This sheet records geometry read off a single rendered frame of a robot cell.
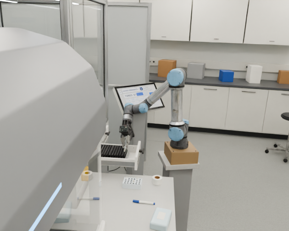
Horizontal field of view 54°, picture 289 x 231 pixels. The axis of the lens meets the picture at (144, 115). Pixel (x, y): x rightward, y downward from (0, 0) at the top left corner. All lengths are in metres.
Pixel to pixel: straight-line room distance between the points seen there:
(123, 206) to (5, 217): 1.33
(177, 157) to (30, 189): 1.78
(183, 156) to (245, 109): 2.94
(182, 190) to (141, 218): 0.83
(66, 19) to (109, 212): 1.09
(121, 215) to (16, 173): 1.23
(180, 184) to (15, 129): 1.97
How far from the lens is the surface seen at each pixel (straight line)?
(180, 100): 2.10
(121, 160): 2.06
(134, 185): 1.95
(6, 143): 0.57
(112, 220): 1.71
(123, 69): 3.71
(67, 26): 1.56
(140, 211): 1.77
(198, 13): 5.18
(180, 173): 2.39
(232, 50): 5.60
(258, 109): 5.13
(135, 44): 3.64
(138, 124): 3.07
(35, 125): 0.66
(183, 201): 2.54
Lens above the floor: 1.81
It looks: 18 degrees down
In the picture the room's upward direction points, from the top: 2 degrees clockwise
